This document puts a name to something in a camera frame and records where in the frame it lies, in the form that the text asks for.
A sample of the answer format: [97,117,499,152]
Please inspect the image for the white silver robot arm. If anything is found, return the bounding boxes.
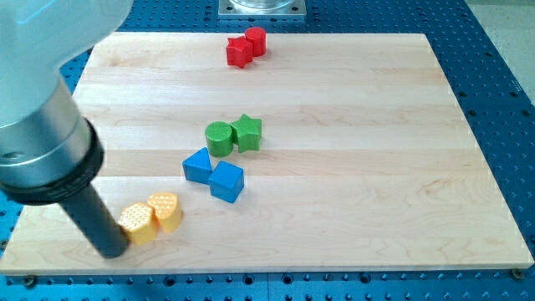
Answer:
[1,0,133,188]

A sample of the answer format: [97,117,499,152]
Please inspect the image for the green star block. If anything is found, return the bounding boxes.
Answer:
[230,114,262,153]

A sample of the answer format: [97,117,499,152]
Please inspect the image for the wooden board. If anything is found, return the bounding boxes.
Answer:
[1,33,533,275]

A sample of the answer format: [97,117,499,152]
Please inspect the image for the green cylinder block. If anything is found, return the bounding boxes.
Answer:
[205,121,234,157]

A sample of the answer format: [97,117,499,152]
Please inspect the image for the blue cube block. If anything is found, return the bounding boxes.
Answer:
[208,161,244,203]

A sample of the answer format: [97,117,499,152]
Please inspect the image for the blue triangle block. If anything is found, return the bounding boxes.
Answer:
[182,147,212,185]

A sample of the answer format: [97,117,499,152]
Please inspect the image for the red star block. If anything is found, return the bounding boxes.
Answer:
[226,36,253,69]

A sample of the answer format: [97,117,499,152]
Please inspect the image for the yellow heart block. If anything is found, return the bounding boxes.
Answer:
[147,191,183,233]

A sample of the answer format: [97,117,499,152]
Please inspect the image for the red cylinder block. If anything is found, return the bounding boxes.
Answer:
[245,27,267,57]

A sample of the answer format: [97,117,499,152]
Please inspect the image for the yellow hexagon block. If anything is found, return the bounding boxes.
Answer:
[119,202,158,245]

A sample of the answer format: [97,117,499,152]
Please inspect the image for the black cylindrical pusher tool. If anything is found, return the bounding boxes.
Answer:
[1,120,129,258]

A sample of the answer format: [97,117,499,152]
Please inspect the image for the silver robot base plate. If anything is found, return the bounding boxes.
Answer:
[218,0,307,17]

